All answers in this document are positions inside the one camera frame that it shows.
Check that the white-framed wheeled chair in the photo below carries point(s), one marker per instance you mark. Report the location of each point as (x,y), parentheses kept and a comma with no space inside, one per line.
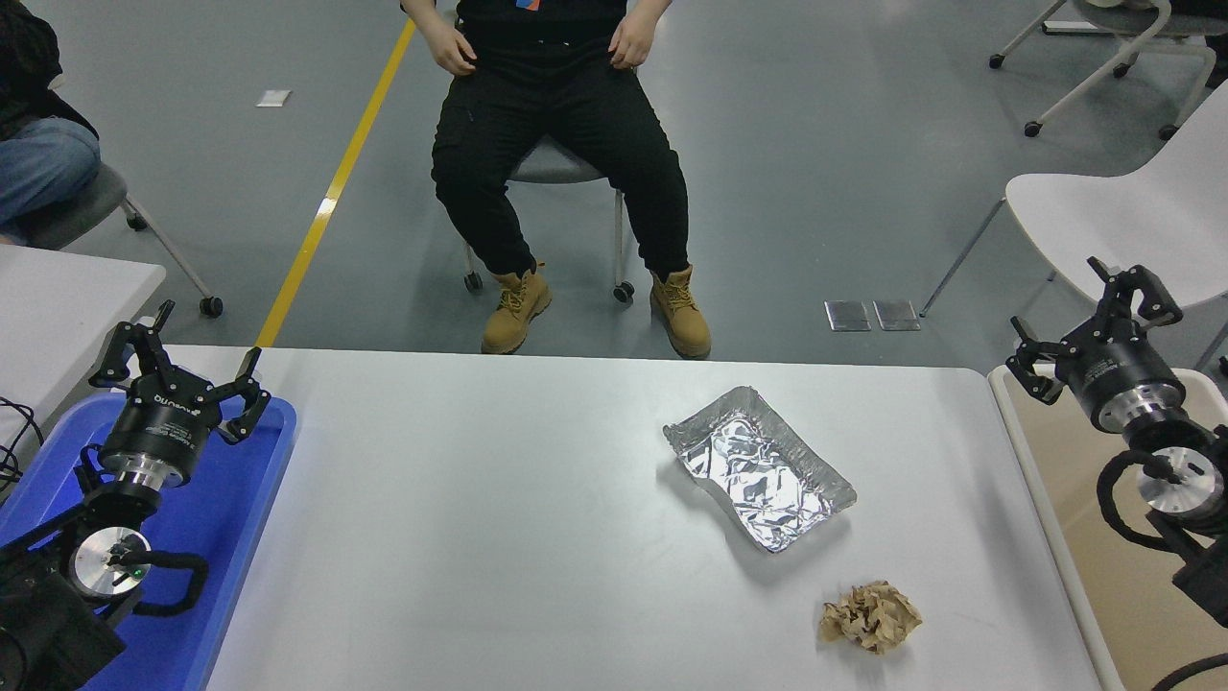
(1132,43)

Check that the person's left forearm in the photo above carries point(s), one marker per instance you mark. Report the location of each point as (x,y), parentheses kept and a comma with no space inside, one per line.
(650,10)

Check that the white side table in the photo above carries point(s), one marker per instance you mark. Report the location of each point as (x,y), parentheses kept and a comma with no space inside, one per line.
(58,307)

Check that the person with tan boots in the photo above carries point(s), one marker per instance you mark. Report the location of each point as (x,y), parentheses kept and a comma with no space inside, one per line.
(556,96)

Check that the silver floor plate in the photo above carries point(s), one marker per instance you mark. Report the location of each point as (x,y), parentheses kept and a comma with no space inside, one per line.
(895,315)
(847,316)

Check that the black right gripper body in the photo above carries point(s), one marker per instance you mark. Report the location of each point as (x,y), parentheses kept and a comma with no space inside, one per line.
(1118,369)

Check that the large pale bin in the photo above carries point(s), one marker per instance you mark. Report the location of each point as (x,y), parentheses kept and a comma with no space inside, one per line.
(1074,499)

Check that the person in blue jeans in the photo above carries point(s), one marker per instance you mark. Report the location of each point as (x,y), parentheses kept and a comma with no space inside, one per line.
(38,163)

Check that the person's right hand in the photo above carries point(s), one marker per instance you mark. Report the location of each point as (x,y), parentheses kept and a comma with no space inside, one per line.
(449,46)

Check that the tan paper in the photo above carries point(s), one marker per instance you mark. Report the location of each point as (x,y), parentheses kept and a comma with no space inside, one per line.
(868,619)

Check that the blue plastic tray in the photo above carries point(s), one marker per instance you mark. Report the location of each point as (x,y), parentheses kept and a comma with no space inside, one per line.
(240,499)

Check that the grey wheeled chair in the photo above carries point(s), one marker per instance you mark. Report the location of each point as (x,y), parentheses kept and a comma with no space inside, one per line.
(556,163)
(77,206)

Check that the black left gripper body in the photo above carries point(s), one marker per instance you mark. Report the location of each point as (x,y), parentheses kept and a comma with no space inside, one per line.
(158,427)

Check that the person's left hand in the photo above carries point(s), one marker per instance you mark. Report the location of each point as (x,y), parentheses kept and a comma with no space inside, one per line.
(631,40)

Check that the person's right forearm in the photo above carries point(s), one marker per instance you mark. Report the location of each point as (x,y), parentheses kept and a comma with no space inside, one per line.
(427,10)

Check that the white plastic chair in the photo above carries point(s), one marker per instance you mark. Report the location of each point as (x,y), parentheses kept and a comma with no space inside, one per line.
(1103,221)

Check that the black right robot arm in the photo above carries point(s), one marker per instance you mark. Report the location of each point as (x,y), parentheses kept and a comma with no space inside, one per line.
(1199,576)

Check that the silver foil tray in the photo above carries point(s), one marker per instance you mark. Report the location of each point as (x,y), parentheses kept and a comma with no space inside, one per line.
(758,470)

